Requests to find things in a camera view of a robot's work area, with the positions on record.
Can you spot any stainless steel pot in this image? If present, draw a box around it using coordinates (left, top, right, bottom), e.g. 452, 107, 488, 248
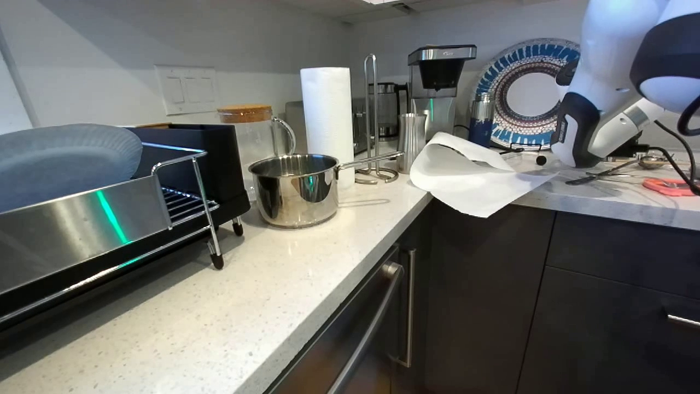
247, 151, 346, 229

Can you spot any metal spoon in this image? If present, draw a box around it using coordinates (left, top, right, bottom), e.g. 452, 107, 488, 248
565, 156, 644, 189

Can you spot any white paper towel roll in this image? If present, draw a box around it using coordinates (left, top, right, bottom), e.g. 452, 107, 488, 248
300, 65, 356, 189

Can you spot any silver black coffee maker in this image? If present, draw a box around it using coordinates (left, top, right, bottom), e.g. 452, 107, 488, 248
404, 41, 479, 139

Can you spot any silver drawer handle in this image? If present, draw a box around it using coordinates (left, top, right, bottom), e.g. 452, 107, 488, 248
663, 311, 700, 331

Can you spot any metal paper towel stand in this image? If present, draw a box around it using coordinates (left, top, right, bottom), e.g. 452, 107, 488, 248
355, 53, 403, 185

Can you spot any white wall switch plate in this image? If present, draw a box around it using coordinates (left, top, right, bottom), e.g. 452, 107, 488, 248
156, 65, 220, 119

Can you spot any small red lid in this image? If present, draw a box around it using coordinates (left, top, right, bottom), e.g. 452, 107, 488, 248
642, 174, 700, 200

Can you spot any dark base cabinet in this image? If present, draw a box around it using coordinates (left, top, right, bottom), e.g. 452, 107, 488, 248
397, 200, 700, 394

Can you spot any black dish rack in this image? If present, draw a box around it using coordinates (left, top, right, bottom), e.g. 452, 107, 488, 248
0, 139, 247, 331

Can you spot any blue white decorative plate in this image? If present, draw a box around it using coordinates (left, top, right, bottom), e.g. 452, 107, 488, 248
471, 38, 587, 154

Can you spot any stainless dishwasher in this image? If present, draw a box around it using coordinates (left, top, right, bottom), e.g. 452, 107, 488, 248
265, 242, 412, 394

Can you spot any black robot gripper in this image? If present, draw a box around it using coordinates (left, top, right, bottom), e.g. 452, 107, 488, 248
557, 89, 605, 169

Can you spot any black utensil holder box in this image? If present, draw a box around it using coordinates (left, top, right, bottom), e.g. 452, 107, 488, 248
130, 122, 254, 229

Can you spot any white dish towel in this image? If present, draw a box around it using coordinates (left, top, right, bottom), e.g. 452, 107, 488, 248
407, 128, 557, 221

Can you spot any small metal cup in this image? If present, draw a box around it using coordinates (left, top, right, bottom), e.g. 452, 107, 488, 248
397, 109, 429, 174

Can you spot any silver cabinet door handle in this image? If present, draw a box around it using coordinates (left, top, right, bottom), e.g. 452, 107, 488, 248
384, 248, 418, 371

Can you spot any glass jar with wooden lid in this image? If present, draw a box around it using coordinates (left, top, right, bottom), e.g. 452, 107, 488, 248
217, 104, 297, 174

